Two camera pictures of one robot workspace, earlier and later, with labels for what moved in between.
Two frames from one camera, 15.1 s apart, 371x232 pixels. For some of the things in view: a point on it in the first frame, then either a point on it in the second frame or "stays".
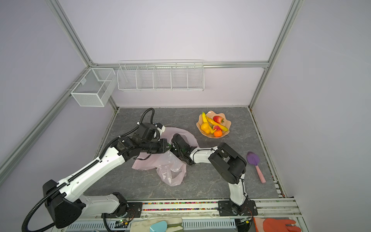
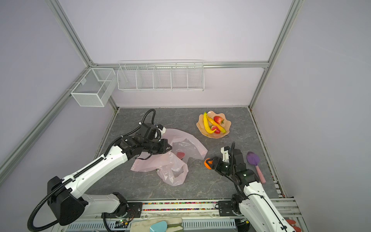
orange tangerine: [218, 133] -> [206, 165]
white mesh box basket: [94, 87] stays
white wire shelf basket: [161, 75] stays
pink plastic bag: [171, 167] stays
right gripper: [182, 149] -> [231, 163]
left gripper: [162, 150] stays
